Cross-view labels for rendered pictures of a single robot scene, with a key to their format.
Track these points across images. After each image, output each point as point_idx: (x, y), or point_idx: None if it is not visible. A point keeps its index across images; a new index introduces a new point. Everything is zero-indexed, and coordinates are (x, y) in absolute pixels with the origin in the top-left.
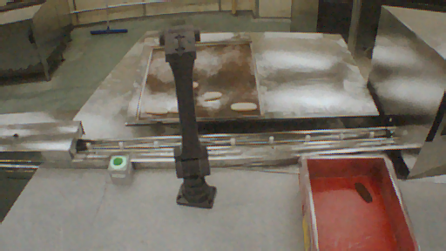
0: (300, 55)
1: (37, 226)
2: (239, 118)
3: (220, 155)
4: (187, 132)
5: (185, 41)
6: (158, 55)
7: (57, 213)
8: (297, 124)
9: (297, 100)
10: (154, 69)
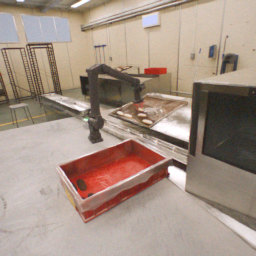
0: None
1: (50, 126)
2: (139, 124)
3: (117, 131)
4: (91, 104)
5: (94, 66)
6: (145, 98)
7: (59, 126)
8: (167, 140)
9: (173, 127)
10: None
